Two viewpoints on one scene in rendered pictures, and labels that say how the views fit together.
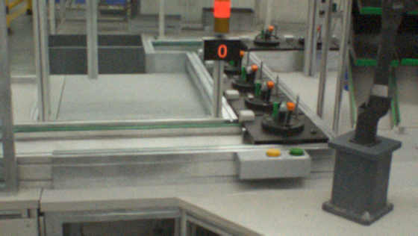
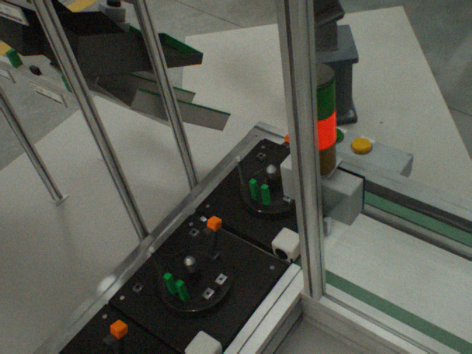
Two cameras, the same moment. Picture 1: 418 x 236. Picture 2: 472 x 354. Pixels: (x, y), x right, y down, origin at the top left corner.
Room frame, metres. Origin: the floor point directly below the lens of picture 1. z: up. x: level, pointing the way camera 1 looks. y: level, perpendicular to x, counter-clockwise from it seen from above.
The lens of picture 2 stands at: (2.47, 0.35, 1.83)
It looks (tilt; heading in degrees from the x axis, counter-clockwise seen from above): 46 degrees down; 235
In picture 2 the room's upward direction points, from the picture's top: 12 degrees counter-clockwise
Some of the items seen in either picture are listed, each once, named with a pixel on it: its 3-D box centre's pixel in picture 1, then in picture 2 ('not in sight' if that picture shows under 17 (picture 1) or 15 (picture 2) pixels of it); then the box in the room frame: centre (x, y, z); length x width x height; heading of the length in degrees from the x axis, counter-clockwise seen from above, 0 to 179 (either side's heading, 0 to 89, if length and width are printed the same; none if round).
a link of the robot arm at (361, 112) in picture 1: (369, 109); not in sight; (1.62, -0.42, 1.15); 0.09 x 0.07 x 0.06; 168
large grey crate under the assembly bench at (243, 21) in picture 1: (228, 19); not in sight; (7.57, -0.16, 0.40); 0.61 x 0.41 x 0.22; 93
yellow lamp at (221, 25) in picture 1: (221, 24); not in sight; (2.07, -0.03, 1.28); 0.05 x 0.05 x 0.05
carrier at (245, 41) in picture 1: (266, 35); not in sight; (3.35, -0.28, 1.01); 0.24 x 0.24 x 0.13; 10
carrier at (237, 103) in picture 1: (263, 92); (192, 270); (2.23, -0.19, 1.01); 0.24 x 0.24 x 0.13; 10
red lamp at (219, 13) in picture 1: (222, 8); not in sight; (2.07, -0.03, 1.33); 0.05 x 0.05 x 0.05
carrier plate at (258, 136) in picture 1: (281, 129); (274, 195); (1.98, -0.23, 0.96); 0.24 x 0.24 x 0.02; 10
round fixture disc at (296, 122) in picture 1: (282, 123); (274, 189); (1.98, -0.23, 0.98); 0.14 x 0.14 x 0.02
